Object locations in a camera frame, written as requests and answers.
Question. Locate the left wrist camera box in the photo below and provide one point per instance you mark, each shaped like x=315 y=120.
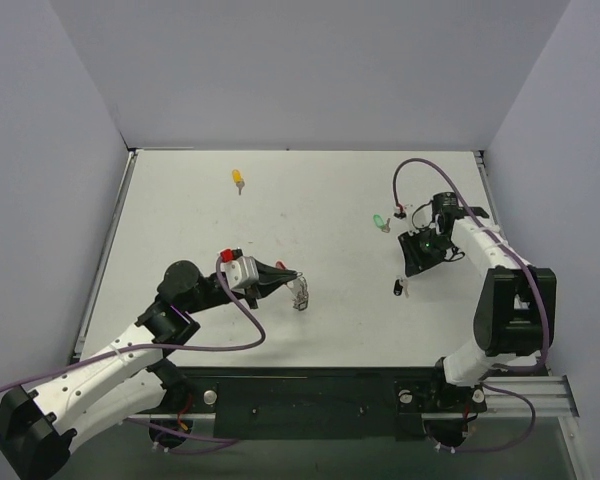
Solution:
x=240 y=271

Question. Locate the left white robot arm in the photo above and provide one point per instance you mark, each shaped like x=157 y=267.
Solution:
x=45 y=418

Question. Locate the green tagged key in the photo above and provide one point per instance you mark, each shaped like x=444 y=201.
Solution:
x=381 y=223

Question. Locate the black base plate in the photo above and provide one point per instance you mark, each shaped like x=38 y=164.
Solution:
x=323 y=403

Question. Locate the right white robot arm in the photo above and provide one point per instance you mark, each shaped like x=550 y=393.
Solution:
x=513 y=324

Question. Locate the yellow tagged key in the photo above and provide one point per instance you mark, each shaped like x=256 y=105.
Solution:
x=238 y=180

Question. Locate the dark blue tagged key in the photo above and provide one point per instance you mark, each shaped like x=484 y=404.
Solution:
x=401 y=287

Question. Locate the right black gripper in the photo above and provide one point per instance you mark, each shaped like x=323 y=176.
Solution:
x=415 y=253

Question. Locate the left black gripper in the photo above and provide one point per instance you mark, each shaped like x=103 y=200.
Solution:
x=252 y=294

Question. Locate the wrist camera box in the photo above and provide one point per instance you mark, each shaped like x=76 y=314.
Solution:
x=240 y=271
x=405 y=216

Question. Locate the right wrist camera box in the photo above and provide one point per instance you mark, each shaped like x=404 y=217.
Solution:
x=405 y=216

